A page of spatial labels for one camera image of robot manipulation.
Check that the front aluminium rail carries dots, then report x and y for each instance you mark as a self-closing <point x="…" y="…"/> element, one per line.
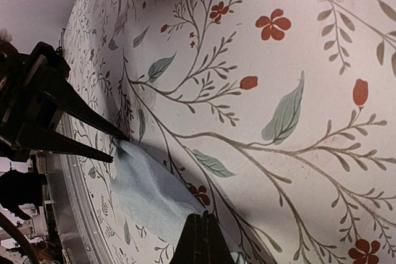
<point x="78" y="228"/>

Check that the light blue cleaning cloth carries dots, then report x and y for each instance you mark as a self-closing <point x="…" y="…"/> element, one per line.
<point x="155" y="198"/>

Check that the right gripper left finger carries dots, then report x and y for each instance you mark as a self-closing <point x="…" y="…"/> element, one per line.
<point x="189" y="247"/>

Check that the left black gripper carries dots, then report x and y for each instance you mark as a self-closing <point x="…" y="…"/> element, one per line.
<point x="16" y="97"/>

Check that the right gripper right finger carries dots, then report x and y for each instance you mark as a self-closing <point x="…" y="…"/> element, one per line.
<point x="213" y="245"/>

